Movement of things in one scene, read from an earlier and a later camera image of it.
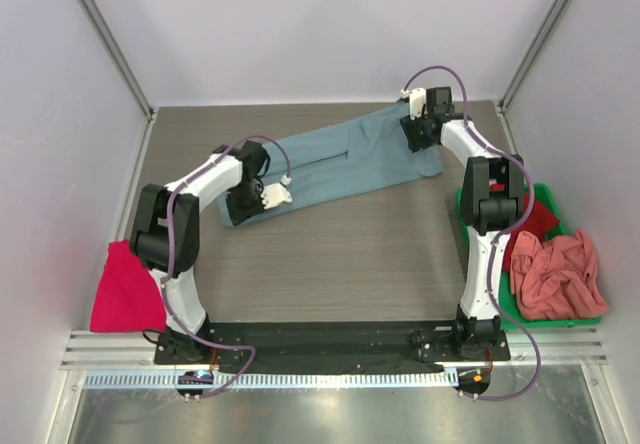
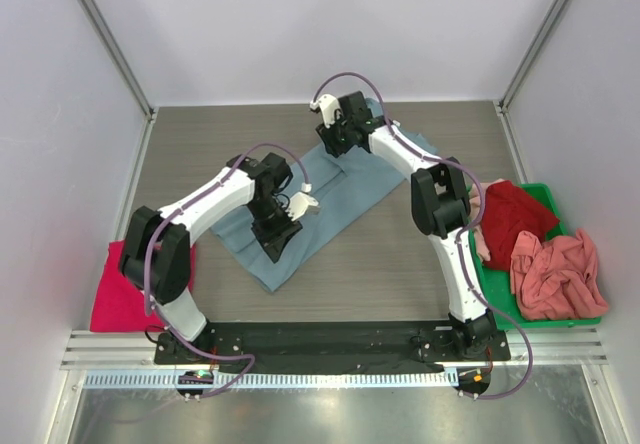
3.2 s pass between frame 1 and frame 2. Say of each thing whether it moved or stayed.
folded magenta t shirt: stayed
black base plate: stayed
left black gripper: moved
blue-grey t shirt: moved
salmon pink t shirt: stayed
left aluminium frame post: stayed
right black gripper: moved
